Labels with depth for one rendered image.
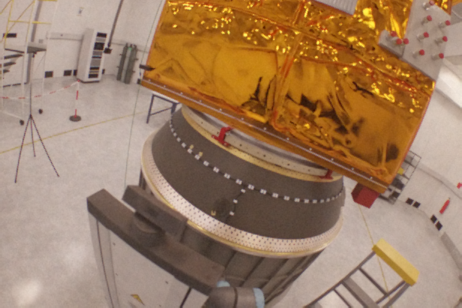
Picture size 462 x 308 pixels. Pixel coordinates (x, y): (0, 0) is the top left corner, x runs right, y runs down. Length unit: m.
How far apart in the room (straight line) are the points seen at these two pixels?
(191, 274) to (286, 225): 1.08
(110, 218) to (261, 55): 1.10
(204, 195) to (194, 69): 0.80
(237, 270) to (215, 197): 0.61
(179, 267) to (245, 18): 1.26
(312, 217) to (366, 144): 0.63
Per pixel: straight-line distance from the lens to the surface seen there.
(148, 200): 0.40
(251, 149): 1.25
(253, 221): 1.35
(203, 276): 0.43
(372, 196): 1.58
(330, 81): 1.24
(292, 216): 1.44
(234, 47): 1.30
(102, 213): 0.50
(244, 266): 1.58
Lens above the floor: 2.14
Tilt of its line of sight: 19 degrees down
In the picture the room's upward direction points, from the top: 20 degrees clockwise
